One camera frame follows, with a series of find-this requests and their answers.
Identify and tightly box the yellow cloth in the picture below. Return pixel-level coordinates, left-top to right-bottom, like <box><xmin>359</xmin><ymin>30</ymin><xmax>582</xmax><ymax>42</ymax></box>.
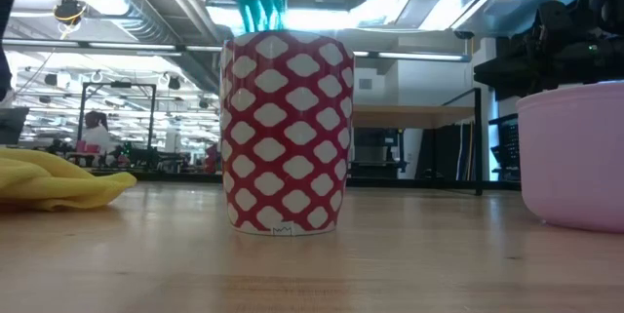
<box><xmin>0</xmin><ymin>146</ymin><xmax>138</xmax><ymax>213</ymax></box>

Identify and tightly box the black perforated panel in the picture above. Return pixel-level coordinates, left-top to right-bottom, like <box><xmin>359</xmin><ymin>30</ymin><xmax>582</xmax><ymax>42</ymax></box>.
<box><xmin>488</xmin><ymin>112</ymin><xmax>521</xmax><ymax>181</ymax></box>

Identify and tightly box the pink plastic bowl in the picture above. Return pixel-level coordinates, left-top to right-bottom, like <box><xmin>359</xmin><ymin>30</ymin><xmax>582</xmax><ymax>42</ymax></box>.
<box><xmin>516</xmin><ymin>80</ymin><xmax>624</xmax><ymax>234</ymax></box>

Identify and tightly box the wooden shelf black metal frame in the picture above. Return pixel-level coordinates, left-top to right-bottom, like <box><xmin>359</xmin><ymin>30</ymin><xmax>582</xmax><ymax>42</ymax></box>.
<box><xmin>351</xmin><ymin>87</ymin><xmax>485</xmax><ymax>197</ymax></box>

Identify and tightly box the black metal background frame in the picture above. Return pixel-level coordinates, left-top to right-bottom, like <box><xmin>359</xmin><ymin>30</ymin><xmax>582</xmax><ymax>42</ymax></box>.
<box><xmin>76</xmin><ymin>81</ymin><xmax>158</xmax><ymax>171</ymax></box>

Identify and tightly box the red white patterned cup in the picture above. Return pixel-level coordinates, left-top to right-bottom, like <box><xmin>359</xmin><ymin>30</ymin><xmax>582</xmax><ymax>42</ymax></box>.
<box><xmin>219</xmin><ymin>30</ymin><xmax>356</xmax><ymax>237</ymax></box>

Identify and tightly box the person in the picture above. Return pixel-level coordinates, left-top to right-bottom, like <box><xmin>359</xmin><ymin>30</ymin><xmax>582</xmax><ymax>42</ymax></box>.
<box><xmin>81</xmin><ymin>109</ymin><xmax>114</xmax><ymax>158</ymax></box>

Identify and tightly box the dark monitor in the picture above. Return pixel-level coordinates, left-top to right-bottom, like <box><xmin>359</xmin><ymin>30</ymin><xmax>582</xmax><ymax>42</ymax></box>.
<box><xmin>0</xmin><ymin>106</ymin><xmax>30</xmax><ymax>146</ymax></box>

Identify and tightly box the black ceiling dome camera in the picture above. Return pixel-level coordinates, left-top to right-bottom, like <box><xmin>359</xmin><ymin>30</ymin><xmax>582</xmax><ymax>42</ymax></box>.
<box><xmin>52</xmin><ymin>0</ymin><xmax>89</xmax><ymax>27</ymax></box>

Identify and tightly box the teal blue patterned cup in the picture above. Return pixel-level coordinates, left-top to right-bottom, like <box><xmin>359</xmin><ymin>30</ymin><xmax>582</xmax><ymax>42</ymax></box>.
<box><xmin>232</xmin><ymin>0</ymin><xmax>287</xmax><ymax>35</ymax></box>

